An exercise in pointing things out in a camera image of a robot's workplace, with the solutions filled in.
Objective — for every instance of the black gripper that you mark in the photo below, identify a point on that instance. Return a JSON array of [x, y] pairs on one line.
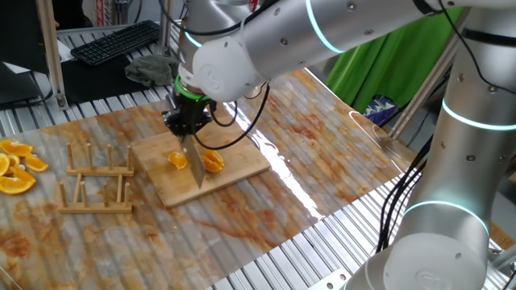
[[191, 108]]

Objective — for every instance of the steel cleaver knife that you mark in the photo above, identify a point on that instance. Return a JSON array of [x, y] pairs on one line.
[[195, 165]]

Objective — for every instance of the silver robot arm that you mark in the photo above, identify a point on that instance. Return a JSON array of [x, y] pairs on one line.
[[322, 32]]

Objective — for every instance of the cut orange piece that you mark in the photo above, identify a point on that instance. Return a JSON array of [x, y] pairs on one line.
[[217, 157], [176, 160], [210, 166]]

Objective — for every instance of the grey crumpled cloth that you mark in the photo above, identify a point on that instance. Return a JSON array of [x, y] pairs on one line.
[[153, 70]]

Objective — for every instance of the wooden cutting board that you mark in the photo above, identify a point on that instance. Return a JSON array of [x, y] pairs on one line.
[[173, 189]]

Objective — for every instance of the black desk mat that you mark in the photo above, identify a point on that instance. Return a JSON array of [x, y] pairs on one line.
[[101, 80]]

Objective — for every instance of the wooden peg rack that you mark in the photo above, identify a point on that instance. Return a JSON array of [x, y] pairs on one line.
[[96, 171]]

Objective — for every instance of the black computer keyboard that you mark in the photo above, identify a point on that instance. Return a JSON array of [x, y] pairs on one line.
[[115, 42]]

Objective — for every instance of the marble pattern plastic mat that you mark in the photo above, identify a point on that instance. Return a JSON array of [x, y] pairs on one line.
[[322, 161]]

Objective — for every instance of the white paper sheet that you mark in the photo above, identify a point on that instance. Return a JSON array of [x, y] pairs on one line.
[[67, 50]]

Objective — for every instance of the red white patterned box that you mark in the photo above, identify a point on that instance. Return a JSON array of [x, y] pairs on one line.
[[100, 12]]

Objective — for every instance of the orange wedge slice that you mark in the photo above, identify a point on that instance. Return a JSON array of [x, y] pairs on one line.
[[35, 163], [22, 175], [3, 164], [14, 186], [16, 148]]

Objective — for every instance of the dark grey flat base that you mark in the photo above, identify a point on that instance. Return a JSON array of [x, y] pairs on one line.
[[18, 86]]

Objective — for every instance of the small orange slice piece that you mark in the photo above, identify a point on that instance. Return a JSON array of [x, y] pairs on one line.
[[14, 160]]

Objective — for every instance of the black monitor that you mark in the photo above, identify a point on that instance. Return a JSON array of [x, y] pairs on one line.
[[20, 32]]

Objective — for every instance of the blue patterned bag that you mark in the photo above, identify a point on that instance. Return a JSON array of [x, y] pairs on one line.
[[379, 110]]

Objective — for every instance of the green hanging cloth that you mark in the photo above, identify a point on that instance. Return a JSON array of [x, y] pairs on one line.
[[383, 68]]

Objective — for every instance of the aluminium frame post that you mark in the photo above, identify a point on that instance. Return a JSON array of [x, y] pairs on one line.
[[164, 24], [52, 52], [419, 100]]

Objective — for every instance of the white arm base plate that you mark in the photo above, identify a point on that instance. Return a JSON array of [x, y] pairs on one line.
[[328, 282]]

